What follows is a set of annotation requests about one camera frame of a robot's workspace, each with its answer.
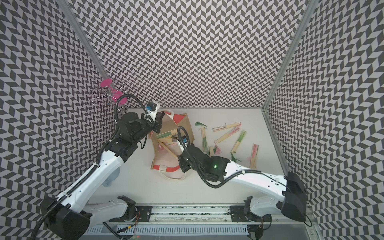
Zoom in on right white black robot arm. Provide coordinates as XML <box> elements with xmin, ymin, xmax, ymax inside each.
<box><xmin>178</xmin><ymin>144</ymin><xmax>308</xmax><ymax>222</ymax></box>

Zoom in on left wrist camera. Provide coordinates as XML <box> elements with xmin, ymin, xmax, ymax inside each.
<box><xmin>146</xmin><ymin>102</ymin><xmax>160</xmax><ymax>120</ymax></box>

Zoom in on pink blue folding fan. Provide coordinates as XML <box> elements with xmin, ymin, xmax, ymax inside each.
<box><xmin>250</xmin><ymin>144</ymin><xmax>259</xmax><ymax>170</ymax></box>

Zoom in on burlap red tote bag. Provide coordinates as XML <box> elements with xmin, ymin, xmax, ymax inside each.
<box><xmin>150</xmin><ymin>110</ymin><xmax>194</xmax><ymax>181</ymax></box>

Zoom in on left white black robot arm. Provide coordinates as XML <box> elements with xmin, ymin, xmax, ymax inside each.
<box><xmin>31</xmin><ymin>110</ymin><xmax>165</xmax><ymax>240</ymax></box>

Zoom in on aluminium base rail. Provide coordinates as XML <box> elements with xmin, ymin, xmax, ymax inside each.
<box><xmin>65</xmin><ymin>203</ymin><xmax>319</xmax><ymax>226</ymax></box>

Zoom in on pink tassel folding fan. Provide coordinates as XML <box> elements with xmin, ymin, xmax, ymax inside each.
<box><xmin>212</xmin><ymin>122</ymin><xmax>242</xmax><ymax>132</ymax></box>

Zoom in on green pink folding fan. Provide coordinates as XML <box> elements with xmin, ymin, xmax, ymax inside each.
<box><xmin>209</xmin><ymin>145</ymin><xmax>221</xmax><ymax>157</ymax></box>

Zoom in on blue roll of tape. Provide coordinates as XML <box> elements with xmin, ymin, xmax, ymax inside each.
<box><xmin>102</xmin><ymin>168</ymin><xmax>121</xmax><ymax>187</ymax></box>

